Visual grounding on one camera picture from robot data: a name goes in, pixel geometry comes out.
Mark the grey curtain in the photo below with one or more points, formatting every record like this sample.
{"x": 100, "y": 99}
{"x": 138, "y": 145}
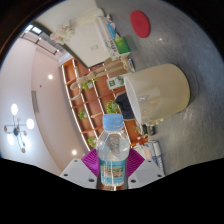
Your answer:
{"x": 46, "y": 45}

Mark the cream ceramic mug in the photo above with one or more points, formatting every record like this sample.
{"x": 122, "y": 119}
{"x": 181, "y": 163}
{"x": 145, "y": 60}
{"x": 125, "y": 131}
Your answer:
{"x": 160, "y": 91}

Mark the window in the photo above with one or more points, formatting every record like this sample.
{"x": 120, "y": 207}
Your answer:
{"x": 35, "y": 29}

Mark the clear blue-capped water bottle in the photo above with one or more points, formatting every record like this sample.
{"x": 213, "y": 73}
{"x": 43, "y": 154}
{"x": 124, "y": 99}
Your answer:
{"x": 112, "y": 156}

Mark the flat round red coaster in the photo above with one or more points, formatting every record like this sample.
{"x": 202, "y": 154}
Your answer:
{"x": 140, "y": 24}

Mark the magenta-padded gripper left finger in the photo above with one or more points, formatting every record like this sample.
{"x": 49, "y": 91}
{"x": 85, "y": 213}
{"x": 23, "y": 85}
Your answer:
{"x": 78, "y": 171}

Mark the stack of dark books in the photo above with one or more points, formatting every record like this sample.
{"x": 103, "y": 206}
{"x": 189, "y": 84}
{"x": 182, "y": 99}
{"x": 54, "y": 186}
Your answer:
{"x": 148, "y": 130}

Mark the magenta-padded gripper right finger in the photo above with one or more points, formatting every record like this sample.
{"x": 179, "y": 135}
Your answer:
{"x": 146, "y": 171}

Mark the green tissue box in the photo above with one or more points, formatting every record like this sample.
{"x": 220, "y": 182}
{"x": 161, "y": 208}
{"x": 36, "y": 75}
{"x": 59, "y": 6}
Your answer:
{"x": 119, "y": 47}

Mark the white wall switch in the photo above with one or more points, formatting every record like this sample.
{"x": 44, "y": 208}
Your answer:
{"x": 93, "y": 47}

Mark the small green white carton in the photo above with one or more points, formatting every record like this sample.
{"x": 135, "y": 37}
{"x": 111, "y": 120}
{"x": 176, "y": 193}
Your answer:
{"x": 115, "y": 82}

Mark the ceiling lights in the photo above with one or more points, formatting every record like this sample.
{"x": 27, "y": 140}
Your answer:
{"x": 15, "y": 128}

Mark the wooden shelf unit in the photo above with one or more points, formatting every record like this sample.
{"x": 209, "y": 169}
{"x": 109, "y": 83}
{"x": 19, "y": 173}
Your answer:
{"x": 90, "y": 103}

